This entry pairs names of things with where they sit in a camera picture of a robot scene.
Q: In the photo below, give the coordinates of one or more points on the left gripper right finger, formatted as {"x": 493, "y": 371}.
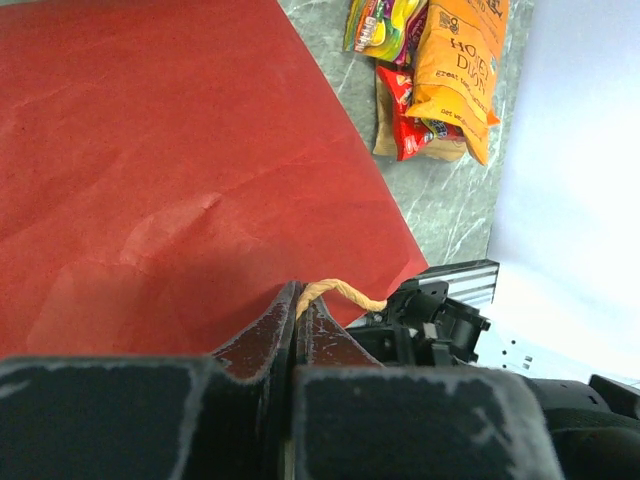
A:
{"x": 353, "y": 418}

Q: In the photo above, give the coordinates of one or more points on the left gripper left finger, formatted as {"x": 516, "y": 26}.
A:
{"x": 213, "y": 416}

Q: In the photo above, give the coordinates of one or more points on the red paper bag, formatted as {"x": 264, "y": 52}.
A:
{"x": 166, "y": 166}

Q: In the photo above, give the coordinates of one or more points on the red snack packet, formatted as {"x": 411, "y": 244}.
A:
{"x": 409, "y": 133}

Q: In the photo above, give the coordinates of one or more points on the brown kettle chips bag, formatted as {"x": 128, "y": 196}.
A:
{"x": 384, "y": 145}

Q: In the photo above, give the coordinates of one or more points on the yellow orange snack packet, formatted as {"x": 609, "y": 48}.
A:
{"x": 456, "y": 68}

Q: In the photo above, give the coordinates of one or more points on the orange Foxs fruits candy bag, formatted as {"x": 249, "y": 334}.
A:
{"x": 387, "y": 30}

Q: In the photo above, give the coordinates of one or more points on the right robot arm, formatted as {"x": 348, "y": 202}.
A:
{"x": 592, "y": 415}

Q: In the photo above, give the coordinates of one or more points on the aluminium rail frame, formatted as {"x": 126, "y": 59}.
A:
{"x": 473, "y": 282}

